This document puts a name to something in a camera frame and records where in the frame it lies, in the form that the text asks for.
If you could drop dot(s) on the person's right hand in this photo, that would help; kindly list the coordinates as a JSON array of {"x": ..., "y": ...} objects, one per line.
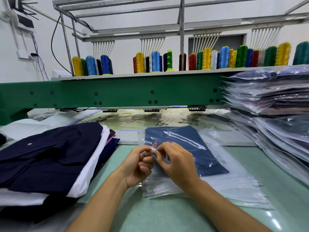
[{"x": 179, "y": 165}]

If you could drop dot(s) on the person's left forearm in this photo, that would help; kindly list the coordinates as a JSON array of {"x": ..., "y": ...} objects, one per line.
[{"x": 99, "y": 207}]

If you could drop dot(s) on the stack of plastic bags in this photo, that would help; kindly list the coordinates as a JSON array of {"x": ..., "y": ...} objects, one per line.
[{"x": 241, "y": 188}]

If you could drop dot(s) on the white box device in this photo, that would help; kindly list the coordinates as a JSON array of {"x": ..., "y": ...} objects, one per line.
[{"x": 62, "y": 74}]

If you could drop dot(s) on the stack of bagged garments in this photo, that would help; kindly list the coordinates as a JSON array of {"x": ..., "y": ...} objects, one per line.
[{"x": 270, "y": 96}]

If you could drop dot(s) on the green machine beam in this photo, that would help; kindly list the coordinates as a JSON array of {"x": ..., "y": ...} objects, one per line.
[{"x": 120, "y": 91}]

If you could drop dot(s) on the white wall socket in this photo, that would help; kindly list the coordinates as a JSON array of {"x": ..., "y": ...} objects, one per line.
[{"x": 25, "y": 54}]

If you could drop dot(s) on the row of coloured thread spools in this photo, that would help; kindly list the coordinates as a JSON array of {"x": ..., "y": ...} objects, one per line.
[{"x": 217, "y": 59}]

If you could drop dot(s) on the wall router with antennas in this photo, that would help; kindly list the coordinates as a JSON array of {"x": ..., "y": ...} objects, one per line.
[{"x": 21, "y": 19}]

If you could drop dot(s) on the person's right forearm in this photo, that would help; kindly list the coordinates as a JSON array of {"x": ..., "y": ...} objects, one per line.
[{"x": 227, "y": 210}]

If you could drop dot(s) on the blue shirt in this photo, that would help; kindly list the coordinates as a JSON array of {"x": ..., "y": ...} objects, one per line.
[{"x": 193, "y": 147}]

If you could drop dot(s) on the grey metal thread rack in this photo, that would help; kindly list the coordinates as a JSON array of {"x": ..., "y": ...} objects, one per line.
[{"x": 182, "y": 26}]

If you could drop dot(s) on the person's left hand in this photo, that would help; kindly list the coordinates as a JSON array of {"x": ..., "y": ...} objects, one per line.
[{"x": 135, "y": 166}]

